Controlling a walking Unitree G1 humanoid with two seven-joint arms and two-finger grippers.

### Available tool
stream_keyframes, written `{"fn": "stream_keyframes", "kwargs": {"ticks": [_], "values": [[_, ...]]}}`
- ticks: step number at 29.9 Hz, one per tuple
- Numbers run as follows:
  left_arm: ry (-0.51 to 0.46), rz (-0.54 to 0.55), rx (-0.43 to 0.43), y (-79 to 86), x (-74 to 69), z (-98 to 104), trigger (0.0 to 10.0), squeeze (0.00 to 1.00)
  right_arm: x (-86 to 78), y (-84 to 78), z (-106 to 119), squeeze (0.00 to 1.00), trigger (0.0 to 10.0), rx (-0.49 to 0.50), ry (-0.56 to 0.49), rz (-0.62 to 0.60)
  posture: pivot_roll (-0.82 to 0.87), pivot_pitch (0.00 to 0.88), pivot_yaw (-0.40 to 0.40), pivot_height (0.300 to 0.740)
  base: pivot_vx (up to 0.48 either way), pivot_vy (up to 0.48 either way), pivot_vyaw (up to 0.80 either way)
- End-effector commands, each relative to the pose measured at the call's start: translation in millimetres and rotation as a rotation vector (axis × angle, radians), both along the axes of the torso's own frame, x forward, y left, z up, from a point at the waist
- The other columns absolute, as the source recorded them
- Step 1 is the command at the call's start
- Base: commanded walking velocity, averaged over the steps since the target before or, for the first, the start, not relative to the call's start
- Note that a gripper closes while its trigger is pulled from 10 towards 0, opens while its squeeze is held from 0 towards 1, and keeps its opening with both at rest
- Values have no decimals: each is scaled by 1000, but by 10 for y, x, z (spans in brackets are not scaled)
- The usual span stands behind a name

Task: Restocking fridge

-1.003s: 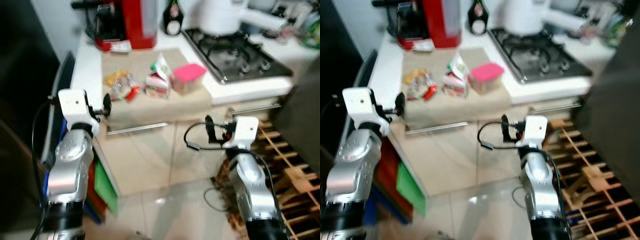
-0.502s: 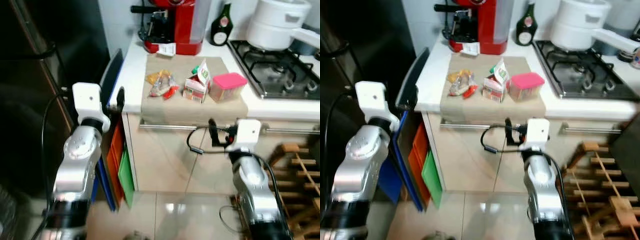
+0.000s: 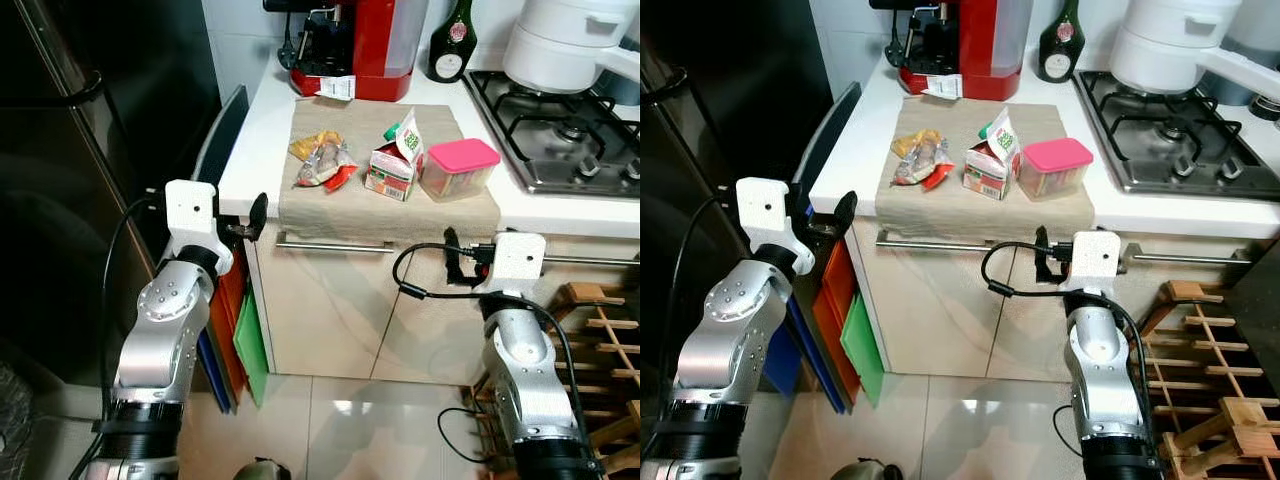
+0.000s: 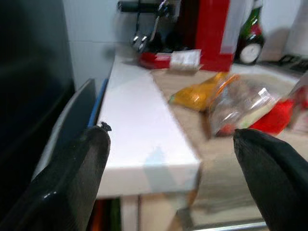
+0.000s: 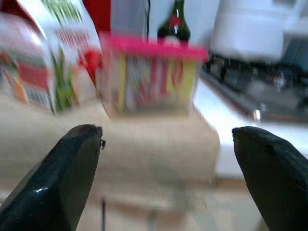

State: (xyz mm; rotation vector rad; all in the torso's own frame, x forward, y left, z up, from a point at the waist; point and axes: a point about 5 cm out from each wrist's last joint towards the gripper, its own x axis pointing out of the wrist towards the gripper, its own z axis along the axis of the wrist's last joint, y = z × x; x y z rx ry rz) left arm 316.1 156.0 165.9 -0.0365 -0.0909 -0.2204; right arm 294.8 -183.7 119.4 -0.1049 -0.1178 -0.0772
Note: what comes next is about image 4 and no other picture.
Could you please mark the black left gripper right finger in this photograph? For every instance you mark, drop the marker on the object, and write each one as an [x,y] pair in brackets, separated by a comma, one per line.
[272,178]

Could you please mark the yellow snack bag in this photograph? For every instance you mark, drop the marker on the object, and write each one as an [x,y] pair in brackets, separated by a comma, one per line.
[199,92]

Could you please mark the blue flat board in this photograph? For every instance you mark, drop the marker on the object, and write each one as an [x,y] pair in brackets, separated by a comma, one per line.
[97,103]

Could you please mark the grey folded board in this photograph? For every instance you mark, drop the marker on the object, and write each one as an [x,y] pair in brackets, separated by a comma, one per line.
[69,115]

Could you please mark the black refrigerator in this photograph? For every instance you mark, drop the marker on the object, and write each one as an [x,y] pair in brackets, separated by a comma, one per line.
[31,84]

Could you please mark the red coffee machine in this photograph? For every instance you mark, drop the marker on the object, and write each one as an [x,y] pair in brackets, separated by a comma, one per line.
[207,36]

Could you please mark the hanging black kitchen utensil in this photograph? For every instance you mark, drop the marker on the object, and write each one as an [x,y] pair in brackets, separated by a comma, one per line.
[138,36]
[156,26]

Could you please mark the clear plastic food bag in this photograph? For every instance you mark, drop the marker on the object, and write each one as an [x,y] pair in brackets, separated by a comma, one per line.
[240,106]

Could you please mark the white counter top slab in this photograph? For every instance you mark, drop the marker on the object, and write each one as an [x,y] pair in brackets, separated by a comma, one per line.
[142,125]

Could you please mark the black stovetop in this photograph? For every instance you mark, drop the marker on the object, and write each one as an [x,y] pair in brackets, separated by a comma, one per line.
[287,63]

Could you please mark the red food package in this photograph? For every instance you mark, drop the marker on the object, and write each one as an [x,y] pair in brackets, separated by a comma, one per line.
[276,115]

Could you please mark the wooden cutting board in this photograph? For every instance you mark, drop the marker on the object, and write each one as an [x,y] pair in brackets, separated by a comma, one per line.
[216,168]

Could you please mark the black wall utensil rail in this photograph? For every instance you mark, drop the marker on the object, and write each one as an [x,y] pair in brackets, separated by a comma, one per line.
[144,5]

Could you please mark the dark green glass bottle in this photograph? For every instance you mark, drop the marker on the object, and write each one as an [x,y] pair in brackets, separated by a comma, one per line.
[251,38]

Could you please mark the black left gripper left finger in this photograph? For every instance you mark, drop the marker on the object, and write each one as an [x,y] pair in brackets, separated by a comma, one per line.
[65,183]

